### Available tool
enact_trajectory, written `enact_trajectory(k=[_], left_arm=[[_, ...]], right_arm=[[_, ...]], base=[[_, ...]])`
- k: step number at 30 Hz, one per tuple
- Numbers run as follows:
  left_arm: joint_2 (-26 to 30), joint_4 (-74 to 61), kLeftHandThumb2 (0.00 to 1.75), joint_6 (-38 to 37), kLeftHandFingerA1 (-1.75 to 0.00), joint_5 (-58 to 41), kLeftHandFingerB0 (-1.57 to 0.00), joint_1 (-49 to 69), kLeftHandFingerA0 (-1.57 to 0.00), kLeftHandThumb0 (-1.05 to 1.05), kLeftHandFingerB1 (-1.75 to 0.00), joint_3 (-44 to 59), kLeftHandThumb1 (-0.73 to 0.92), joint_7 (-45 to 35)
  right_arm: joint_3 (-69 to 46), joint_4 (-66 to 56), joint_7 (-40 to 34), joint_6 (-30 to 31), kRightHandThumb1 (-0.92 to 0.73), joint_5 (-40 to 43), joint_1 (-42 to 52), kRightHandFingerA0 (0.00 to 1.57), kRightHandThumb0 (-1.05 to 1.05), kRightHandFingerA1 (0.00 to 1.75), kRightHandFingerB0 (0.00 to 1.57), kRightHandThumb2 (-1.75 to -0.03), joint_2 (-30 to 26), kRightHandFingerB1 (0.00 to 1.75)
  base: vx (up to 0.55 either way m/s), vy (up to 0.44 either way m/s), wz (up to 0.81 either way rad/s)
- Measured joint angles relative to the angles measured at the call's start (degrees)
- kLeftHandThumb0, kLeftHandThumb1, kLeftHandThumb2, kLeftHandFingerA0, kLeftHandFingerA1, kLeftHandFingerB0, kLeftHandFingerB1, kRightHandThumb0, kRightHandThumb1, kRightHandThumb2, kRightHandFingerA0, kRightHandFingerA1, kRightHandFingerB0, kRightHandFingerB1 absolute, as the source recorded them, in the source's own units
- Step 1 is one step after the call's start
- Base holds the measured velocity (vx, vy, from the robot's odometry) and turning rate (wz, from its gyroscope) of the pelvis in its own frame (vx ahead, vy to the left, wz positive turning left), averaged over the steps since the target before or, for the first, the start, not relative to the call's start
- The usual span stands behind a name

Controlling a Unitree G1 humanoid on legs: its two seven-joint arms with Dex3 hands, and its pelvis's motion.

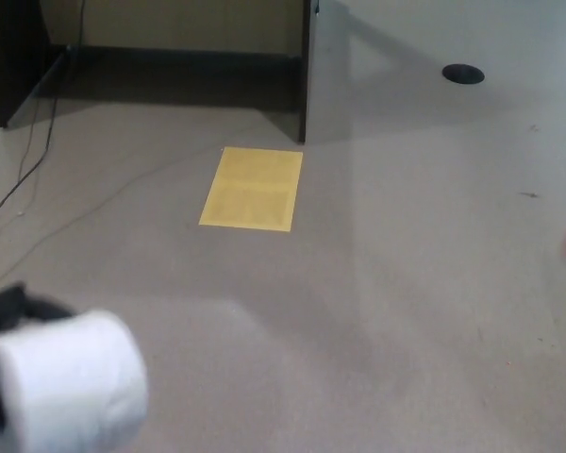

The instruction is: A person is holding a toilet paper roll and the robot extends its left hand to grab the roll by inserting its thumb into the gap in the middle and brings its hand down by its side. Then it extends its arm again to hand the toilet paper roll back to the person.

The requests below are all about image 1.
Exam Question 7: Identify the thin reddish cable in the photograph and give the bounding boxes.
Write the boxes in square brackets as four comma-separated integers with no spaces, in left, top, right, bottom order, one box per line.
[18,101,43,183]

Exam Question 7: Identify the black floor cable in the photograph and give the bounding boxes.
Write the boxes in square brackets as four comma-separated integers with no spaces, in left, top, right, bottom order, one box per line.
[0,0,86,224]

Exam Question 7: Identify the white toilet paper roll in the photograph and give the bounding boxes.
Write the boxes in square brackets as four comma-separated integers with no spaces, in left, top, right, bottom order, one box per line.
[0,309,150,453]

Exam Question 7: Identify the yellow paper sheet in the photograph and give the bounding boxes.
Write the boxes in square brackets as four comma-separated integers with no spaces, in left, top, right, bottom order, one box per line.
[198,146,305,233]

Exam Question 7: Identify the black round floor disc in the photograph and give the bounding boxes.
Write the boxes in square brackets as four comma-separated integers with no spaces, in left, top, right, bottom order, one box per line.
[441,63,486,86]

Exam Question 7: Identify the thin grey floor cable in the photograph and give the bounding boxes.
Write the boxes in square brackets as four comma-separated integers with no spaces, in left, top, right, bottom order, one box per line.
[0,148,225,290]

